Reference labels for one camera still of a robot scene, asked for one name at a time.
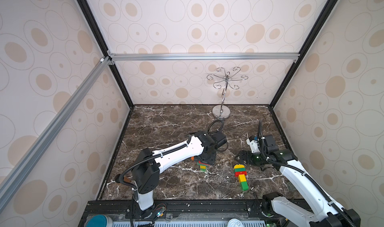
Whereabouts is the left slanted aluminium rail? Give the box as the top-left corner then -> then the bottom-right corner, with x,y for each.
1,56 -> 112,212

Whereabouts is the horizontal aluminium rail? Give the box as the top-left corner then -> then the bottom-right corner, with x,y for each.
111,53 -> 300,62

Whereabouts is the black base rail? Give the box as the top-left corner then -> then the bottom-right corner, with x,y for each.
79,199 -> 310,227

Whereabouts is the chrome hook stand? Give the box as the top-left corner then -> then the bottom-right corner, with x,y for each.
207,66 -> 249,120

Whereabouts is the teal white round object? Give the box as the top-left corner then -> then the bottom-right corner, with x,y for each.
85,215 -> 114,227

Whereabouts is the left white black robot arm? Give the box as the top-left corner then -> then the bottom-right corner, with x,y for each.
115,120 -> 229,211

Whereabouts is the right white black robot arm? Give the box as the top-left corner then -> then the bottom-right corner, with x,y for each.
234,123 -> 361,227

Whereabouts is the green long lego back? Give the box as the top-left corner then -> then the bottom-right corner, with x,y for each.
234,168 -> 246,173

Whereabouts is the yellow square lego back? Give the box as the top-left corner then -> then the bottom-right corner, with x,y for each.
234,164 -> 245,169

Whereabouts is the green square lego front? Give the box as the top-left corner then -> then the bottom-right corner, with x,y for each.
240,181 -> 249,191

